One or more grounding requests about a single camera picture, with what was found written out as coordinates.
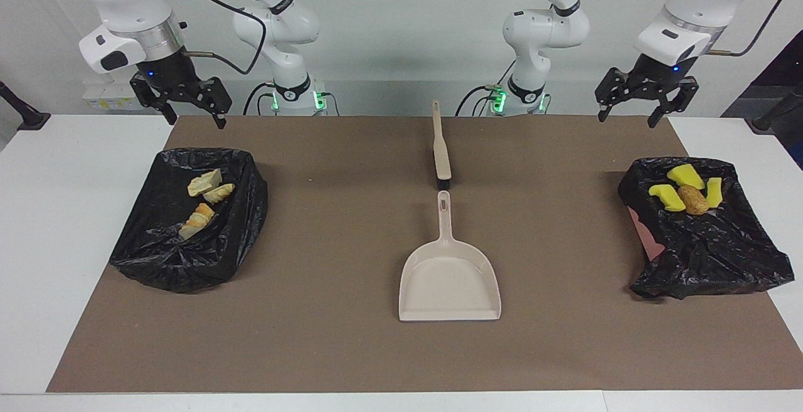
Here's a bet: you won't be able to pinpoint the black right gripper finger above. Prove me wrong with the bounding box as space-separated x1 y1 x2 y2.
129 73 178 127
188 77 233 130

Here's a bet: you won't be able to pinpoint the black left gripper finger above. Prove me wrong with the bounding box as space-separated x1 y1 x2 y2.
647 77 700 129
595 68 635 124

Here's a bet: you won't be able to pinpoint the pale bread chunk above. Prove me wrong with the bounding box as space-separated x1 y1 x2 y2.
188 169 223 198

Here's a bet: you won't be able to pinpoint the striped croissant piece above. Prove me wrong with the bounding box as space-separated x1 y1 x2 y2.
202 183 236 205
178 203 216 240

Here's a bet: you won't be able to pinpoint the brown round bun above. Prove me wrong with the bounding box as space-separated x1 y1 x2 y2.
678 185 710 216

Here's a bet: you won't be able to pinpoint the beige hand brush black bristles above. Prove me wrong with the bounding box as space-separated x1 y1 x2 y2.
431 100 452 188

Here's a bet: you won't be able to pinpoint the beige plastic dustpan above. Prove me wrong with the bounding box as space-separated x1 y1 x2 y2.
398 190 503 322

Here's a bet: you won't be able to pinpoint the black bag lined pink bin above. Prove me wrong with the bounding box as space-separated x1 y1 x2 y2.
617 157 795 301

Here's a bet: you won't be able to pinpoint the black stand pole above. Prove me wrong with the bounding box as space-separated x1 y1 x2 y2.
745 83 803 135
0 80 51 131

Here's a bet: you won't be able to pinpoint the brown paper table mat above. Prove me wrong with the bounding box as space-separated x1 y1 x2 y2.
46 115 803 394

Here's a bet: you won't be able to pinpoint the black base cable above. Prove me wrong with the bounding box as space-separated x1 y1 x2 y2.
455 61 516 117
243 82 277 116

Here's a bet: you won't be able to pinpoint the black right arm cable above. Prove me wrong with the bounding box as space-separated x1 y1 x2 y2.
157 0 269 76

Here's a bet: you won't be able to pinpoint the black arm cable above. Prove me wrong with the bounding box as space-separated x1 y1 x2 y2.
157 0 269 76
576 0 803 57

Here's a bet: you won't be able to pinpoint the white wall socket box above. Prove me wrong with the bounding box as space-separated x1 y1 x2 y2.
82 81 151 112

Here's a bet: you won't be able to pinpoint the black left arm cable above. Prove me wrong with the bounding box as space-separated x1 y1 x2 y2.
576 0 803 57

